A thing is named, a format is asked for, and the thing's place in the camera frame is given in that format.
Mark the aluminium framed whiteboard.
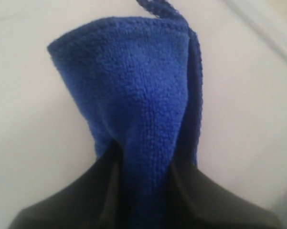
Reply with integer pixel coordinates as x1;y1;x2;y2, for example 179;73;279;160
0;0;287;211

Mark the blue microfiber cloth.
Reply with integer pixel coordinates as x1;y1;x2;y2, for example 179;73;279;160
48;0;202;229

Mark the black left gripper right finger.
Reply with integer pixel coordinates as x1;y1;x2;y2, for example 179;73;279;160
164;161;284;229

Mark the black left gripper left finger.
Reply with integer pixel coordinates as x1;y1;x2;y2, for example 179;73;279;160
9;142;122;229

